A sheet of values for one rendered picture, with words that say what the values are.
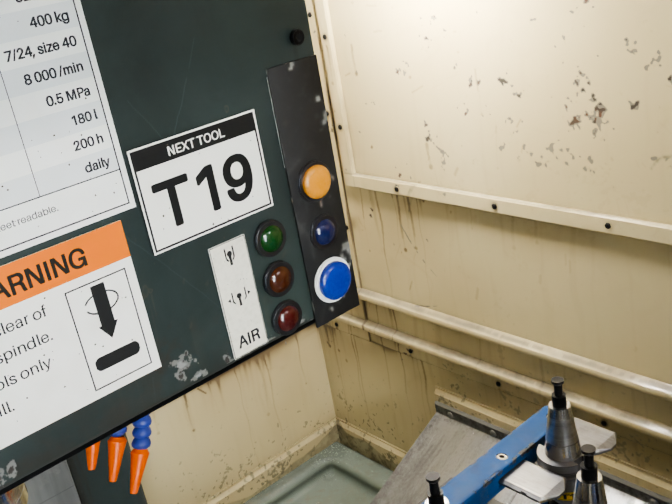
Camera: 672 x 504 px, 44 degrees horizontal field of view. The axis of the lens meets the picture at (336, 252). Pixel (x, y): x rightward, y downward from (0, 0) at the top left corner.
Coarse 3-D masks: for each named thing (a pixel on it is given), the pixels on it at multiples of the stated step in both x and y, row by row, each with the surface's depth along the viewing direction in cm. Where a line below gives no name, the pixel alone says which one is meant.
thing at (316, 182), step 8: (312, 168) 60; (320, 168) 60; (304, 176) 60; (312, 176) 60; (320, 176) 60; (328, 176) 61; (304, 184) 60; (312, 184) 60; (320, 184) 60; (328, 184) 61; (312, 192) 60; (320, 192) 60
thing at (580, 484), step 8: (576, 480) 87; (584, 480) 86; (600, 480) 85; (576, 488) 87; (584, 488) 86; (592, 488) 85; (600, 488) 86; (576, 496) 87; (584, 496) 86; (592, 496) 85; (600, 496) 86
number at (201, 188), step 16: (240, 144) 56; (192, 160) 54; (208, 160) 55; (224, 160) 55; (240, 160) 56; (192, 176) 54; (208, 176) 55; (224, 176) 56; (240, 176) 56; (256, 176) 57; (192, 192) 54; (208, 192) 55; (224, 192) 56; (240, 192) 57; (256, 192) 58; (208, 208) 55; (224, 208) 56; (240, 208) 57
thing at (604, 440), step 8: (576, 424) 108; (584, 424) 107; (592, 424) 107; (584, 432) 106; (592, 432) 105; (600, 432) 105; (608, 432) 105; (584, 440) 104; (592, 440) 104; (600, 440) 104; (608, 440) 104; (600, 448) 102; (608, 448) 102
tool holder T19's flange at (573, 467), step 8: (544, 456) 101; (544, 464) 100; (552, 464) 100; (560, 464) 99; (568, 464) 99; (576, 464) 99; (560, 472) 99; (568, 472) 99; (576, 472) 100; (568, 480) 100
